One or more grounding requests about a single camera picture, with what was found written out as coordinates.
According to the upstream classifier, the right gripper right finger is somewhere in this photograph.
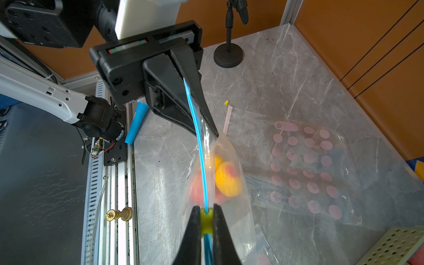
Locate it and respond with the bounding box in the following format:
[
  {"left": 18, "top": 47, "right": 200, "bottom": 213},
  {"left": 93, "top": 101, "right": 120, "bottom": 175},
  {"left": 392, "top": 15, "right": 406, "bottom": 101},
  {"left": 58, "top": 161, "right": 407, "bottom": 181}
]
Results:
[{"left": 213, "top": 204, "right": 242, "bottom": 265}]

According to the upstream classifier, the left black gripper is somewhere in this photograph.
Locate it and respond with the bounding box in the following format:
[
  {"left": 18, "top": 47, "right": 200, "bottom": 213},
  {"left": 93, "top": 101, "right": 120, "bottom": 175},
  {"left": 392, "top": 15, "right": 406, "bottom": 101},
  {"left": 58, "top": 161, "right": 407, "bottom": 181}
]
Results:
[{"left": 89, "top": 21, "right": 219, "bottom": 138}]

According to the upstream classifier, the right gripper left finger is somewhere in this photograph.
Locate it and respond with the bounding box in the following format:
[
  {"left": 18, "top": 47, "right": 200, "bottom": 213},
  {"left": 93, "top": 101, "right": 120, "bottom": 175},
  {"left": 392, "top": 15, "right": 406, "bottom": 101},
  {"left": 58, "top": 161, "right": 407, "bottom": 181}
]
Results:
[{"left": 173, "top": 206, "right": 202, "bottom": 265}]

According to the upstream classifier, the pink red peach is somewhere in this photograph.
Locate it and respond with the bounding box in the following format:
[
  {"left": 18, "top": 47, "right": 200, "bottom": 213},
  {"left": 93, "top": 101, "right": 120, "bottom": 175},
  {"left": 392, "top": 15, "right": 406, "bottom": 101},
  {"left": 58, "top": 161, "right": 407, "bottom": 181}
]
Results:
[{"left": 215, "top": 188, "right": 229, "bottom": 205}]

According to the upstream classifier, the yellow peach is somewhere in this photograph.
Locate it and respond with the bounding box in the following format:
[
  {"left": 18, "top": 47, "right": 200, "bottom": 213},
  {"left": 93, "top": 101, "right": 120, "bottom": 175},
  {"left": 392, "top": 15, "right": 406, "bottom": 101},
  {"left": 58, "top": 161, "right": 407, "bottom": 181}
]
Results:
[
  {"left": 215, "top": 161, "right": 242, "bottom": 197},
  {"left": 214, "top": 155, "right": 225, "bottom": 171}
]

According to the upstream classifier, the clear blue-zipper zip bag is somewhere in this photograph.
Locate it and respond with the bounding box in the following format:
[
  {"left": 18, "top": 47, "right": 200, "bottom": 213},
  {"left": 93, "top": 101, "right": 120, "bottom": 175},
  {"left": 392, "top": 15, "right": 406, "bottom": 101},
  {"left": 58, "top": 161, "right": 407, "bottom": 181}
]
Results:
[{"left": 181, "top": 81, "right": 257, "bottom": 265}]

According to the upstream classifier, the pink-dotted zip bag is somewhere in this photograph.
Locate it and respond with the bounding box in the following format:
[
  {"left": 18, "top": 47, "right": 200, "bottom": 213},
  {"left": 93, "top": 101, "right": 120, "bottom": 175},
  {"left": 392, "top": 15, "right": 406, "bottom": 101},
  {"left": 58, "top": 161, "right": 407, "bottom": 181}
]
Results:
[{"left": 222, "top": 105, "right": 424, "bottom": 229}]

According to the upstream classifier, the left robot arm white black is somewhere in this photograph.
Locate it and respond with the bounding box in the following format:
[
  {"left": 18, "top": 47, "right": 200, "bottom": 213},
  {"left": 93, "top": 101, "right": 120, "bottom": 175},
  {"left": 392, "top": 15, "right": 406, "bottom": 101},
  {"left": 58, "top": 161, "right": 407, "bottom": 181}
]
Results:
[{"left": 1, "top": 1, "right": 218, "bottom": 141}]

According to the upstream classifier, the blue handheld microphone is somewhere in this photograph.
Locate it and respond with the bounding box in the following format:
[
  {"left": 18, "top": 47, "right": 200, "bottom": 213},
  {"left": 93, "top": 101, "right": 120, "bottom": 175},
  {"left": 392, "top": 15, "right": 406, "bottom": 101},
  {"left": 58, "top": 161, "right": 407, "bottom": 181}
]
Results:
[{"left": 125, "top": 102, "right": 149, "bottom": 145}]

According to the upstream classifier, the black microphone on stand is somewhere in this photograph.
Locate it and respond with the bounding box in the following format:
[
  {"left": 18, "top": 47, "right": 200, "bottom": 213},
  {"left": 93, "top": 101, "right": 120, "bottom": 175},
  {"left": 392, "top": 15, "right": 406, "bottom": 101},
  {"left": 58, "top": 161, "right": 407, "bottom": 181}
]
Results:
[{"left": 214, "top": 0, "right": 249, "bottom": 68}]

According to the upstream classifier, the left green circuit board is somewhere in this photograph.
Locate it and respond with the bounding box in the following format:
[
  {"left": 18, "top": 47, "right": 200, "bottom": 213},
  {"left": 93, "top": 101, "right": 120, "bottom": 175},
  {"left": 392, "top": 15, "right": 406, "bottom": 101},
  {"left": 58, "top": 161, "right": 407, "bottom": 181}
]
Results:
[{"left": 91, "top": 139, "right": 103, "bottom": 159}]

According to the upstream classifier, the green plastic fruit basket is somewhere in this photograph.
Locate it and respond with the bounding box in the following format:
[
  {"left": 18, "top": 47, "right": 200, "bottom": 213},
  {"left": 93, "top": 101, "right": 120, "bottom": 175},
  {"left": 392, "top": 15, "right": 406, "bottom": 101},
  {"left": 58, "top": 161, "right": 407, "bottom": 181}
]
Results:
[{"left": 357, "top": 226, "right": 424, "bottom": 265}]

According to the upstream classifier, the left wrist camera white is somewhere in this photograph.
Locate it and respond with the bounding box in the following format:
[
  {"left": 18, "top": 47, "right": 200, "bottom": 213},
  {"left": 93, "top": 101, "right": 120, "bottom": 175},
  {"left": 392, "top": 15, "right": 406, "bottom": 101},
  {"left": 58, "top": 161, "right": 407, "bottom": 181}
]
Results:
[{"left": 115, "top": 0, "right": 185, "bottom": 40}]

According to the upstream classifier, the brass knob on rail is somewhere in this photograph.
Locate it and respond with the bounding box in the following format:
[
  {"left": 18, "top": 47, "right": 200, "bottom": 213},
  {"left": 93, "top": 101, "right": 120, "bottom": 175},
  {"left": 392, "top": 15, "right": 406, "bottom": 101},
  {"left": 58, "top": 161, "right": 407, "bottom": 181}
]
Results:
[{"left": 106, "top": 207, "right": 133, "bottom": 222}]

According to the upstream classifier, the aluminium front rail frame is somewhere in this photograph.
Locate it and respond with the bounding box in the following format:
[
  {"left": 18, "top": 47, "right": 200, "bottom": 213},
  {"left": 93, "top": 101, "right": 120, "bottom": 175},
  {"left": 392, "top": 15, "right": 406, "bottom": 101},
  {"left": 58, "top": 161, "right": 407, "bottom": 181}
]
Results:
[{"left": 81, "top": 79, "right": 140, "bottom": 265}]

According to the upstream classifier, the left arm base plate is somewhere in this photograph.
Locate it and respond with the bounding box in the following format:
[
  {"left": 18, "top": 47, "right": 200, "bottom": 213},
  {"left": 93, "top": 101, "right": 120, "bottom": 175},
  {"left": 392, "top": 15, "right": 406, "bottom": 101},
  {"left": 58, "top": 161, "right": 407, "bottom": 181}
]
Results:
[{"left": 103, "top": 109, "right": 128, "bottom": 167}]

